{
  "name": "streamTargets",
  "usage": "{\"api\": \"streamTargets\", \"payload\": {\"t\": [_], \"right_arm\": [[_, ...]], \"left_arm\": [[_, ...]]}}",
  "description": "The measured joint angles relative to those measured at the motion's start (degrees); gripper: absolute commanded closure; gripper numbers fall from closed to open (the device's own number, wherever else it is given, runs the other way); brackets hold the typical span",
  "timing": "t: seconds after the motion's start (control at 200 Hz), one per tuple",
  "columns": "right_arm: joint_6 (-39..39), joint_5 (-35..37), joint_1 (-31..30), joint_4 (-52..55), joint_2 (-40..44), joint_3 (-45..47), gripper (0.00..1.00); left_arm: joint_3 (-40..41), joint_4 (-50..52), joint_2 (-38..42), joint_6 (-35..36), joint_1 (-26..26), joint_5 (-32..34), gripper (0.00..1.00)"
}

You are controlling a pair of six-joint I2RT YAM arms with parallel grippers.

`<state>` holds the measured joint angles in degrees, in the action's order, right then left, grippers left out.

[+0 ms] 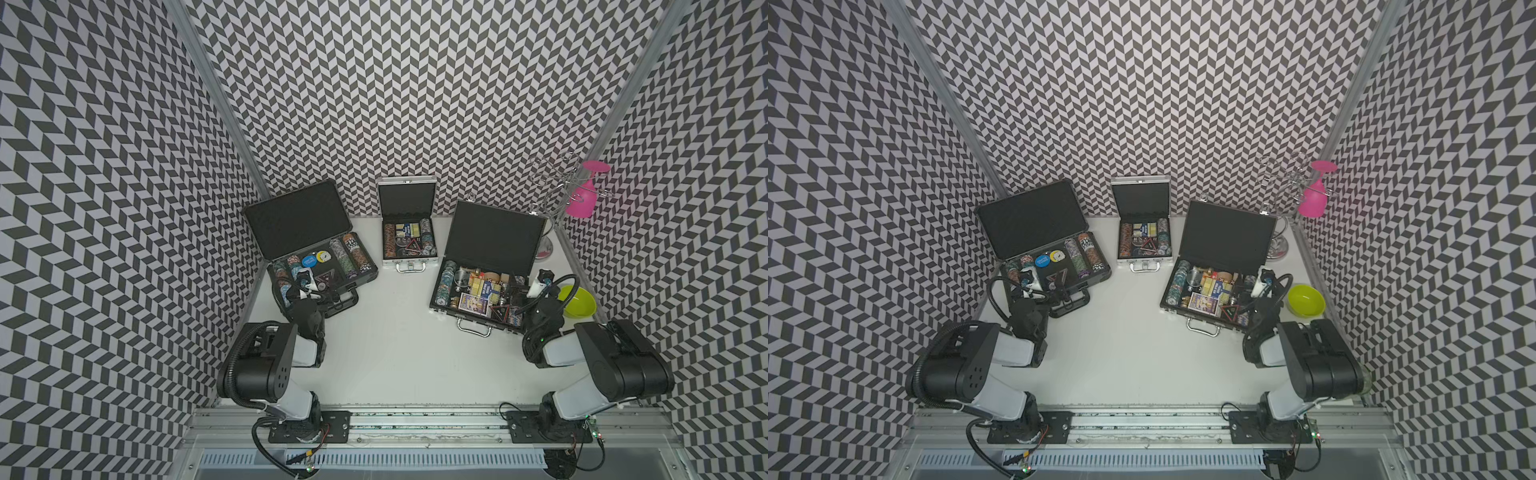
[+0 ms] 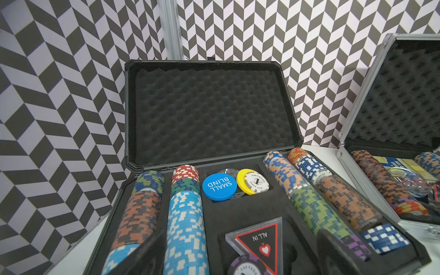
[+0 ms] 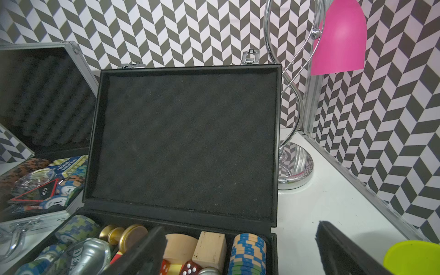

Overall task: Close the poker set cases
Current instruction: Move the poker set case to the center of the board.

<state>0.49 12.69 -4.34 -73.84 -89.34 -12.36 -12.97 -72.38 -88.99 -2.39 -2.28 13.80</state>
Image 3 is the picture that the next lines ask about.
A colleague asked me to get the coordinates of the lime green plastic bowl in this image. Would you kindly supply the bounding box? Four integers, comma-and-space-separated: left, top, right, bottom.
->
383, 241, 440, 275

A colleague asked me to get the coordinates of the small silver poker case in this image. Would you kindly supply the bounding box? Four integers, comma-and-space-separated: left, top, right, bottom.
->
1, 41, 98, 222

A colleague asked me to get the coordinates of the pink plastic wine glass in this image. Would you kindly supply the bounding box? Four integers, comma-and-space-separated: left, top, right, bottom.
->
311, 0, 367, 76

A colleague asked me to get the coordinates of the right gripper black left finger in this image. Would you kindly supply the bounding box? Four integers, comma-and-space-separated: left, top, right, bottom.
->
101, 226, 167, 275

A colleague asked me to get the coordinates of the chrome glass holder stand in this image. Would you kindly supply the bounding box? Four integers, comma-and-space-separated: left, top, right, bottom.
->
263, 0, 326, 191

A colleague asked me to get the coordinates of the black textured poker case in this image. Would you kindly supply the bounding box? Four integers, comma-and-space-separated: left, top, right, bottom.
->
2, 63, 283, 275

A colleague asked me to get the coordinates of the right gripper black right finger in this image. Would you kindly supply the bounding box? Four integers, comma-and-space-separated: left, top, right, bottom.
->
315, 221, 392, 275

